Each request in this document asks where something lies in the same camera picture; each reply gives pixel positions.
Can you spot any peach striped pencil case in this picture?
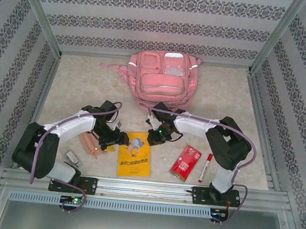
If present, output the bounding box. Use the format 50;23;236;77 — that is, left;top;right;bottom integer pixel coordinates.
77;131;109;161

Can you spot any red plastic-wrapped packet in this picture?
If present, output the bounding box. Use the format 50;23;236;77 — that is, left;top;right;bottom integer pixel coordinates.
168;142;202;184

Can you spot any yellow picture book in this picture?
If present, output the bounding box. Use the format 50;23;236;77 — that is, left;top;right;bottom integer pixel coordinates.
115;129;156;181

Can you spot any pink student backpack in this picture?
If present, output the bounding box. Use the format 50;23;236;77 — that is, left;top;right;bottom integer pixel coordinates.
97;45;205;114

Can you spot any small silver box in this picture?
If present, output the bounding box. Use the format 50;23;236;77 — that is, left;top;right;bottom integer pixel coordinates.
64;150;84;168

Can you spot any red whiteboard marker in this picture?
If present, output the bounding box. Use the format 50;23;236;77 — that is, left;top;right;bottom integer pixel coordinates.
197;152;214;184

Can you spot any left controller board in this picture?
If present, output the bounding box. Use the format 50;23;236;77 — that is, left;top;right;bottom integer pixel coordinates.
59;194;83;206

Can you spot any controller board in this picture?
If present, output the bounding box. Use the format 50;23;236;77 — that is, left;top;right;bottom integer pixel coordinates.
210;208;230;223
59;194;83;206

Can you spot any right controller board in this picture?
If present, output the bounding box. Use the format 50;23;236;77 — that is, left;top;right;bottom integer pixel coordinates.
210;208;230;223

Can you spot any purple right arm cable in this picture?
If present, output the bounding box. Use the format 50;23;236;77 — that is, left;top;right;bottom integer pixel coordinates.
128;102;261;229

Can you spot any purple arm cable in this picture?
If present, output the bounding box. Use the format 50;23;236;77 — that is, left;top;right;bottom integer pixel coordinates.
128;102;261;229
26;94;124;217

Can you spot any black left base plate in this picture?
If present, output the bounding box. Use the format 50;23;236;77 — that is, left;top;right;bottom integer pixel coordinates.
47;173;99;196

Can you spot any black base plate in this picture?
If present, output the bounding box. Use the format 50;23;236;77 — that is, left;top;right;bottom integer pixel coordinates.
191;185;243;210
47;173;99;196

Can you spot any aluminium mounting rail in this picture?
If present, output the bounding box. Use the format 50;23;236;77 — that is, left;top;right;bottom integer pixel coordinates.
0;166;294;215

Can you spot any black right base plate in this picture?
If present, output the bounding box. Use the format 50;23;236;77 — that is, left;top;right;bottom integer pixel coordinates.
191;185;243;210

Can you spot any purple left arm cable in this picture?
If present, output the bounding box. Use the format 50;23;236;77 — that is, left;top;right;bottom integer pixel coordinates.
26;94;124;217

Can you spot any grey slotted cable duct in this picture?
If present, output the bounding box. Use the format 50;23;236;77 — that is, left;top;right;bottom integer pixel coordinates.
8;189;212;220

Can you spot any aluminium frame post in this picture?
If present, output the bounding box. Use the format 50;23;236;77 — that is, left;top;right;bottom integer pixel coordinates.
8;0;67;57
249;0;306;78

